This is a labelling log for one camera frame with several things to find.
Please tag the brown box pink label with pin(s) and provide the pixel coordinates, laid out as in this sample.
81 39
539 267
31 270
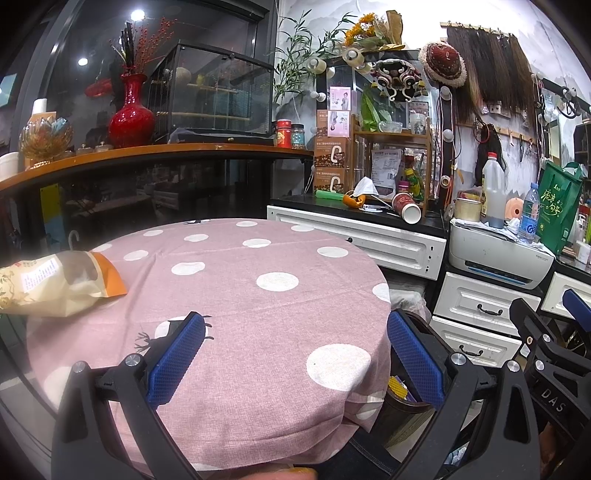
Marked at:
332 123

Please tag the pink round object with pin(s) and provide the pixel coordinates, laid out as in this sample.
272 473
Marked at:
514 209

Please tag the white printer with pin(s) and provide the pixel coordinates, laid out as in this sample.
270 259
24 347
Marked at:
489 251

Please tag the jar with teal label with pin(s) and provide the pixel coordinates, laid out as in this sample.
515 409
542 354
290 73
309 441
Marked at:
298 137

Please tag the red vase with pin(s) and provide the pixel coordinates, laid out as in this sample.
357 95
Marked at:
131 120

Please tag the wooden shelf rack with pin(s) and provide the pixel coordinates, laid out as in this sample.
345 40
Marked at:
427 152

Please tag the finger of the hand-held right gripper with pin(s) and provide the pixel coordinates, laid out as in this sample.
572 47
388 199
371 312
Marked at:
577 304
531 323

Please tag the glass display case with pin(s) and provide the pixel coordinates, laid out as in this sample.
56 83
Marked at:
212 92

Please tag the dried flower bouquet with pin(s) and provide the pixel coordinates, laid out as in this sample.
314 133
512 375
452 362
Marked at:
369 27

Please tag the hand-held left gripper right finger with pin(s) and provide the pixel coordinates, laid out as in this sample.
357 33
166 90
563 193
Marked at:
415 364

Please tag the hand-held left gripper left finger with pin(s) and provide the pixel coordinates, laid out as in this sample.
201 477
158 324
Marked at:
178 360

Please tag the white panelled cabinet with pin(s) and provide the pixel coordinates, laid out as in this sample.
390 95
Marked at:
397 249

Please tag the red berry branches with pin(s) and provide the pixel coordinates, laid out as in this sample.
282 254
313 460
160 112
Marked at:
147 46

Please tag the hanging dark hair pieces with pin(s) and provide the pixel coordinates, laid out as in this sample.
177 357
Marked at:
494 69

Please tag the orange peel piece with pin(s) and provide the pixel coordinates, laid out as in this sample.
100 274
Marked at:
353 201

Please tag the pink polka-dot tablecloth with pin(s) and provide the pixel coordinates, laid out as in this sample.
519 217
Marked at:
254 346

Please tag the green paper bag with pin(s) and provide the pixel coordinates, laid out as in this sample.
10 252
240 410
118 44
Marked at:
558 207

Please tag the green yellow bottle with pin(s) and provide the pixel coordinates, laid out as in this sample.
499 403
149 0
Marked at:
414 184

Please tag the white face mask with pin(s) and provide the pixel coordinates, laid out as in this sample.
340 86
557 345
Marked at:
367 187

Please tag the green leafy plant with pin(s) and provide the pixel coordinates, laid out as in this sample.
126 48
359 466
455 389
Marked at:
300 60

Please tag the embroidered red hat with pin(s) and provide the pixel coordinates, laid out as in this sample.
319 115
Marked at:
442 64

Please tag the cream enamel pot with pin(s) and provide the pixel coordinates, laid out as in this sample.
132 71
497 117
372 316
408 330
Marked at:
467 211

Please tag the orange beige snack bag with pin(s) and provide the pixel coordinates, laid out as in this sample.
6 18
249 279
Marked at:
46 286

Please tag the black trash bin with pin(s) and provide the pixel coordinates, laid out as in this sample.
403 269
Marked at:
401 420

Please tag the ornate headdress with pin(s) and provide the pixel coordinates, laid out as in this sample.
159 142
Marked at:
397 78

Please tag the white printed mug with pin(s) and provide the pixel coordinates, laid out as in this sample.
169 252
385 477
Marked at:
417 124

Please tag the curved wooden counter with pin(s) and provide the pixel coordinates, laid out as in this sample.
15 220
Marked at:
138 154

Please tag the white drawer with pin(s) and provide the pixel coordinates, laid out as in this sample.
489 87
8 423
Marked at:
551 290
485 295
466 341

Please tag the red can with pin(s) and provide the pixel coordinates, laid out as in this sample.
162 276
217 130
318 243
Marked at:
284 134

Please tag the red paper cup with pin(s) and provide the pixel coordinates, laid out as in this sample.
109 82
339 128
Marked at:
406 205

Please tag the plastic jug red cap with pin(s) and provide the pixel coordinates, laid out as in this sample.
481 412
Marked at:
493 194

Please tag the clear water bottle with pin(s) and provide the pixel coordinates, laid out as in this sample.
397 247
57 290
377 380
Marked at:
529 217

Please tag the gold lotus ornament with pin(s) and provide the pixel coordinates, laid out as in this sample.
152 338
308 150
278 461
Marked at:
46 141

